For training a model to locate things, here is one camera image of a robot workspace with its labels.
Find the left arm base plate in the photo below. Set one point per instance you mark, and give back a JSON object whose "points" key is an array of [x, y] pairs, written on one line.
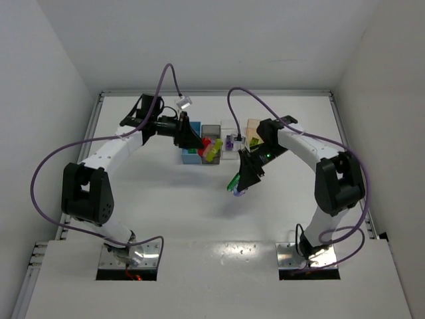
{"points": [[141, 257]]}

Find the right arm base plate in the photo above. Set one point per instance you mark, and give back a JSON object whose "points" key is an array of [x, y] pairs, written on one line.
{"points": [[289, 259]]}

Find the blue container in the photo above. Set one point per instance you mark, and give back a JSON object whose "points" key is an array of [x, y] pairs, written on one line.
{"points": [[192, 159]]}

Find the dark grey container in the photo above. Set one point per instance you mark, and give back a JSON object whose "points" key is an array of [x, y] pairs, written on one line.
{"points": [[212, 132]]}

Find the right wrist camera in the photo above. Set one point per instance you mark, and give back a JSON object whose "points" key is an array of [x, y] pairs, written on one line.
{"points": [[233, 139]]}

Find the purple lego brick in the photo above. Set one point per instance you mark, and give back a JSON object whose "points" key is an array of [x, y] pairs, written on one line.
{"points": [[229, 145]]}

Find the clear container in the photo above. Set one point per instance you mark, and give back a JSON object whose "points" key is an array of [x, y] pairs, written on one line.
{"points": [[228, 127]]}

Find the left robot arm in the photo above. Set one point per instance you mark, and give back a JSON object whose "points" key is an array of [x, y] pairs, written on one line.
{"points": [[86, 191]]}

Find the amber container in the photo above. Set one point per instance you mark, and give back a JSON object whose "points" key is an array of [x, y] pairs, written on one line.
{"points": [[252, 125]]}

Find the green lego stack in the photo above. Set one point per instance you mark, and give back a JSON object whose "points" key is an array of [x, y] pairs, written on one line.
{"points": [[233, 184]]}

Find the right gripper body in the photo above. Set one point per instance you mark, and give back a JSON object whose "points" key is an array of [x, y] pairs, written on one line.
{"points": [[252, 165]]}

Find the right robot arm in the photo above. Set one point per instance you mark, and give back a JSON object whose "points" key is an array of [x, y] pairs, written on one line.
{"points": [[338, 186]]}

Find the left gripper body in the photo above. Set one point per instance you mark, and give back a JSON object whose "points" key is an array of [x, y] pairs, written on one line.
{"points": [[182, 130]]}

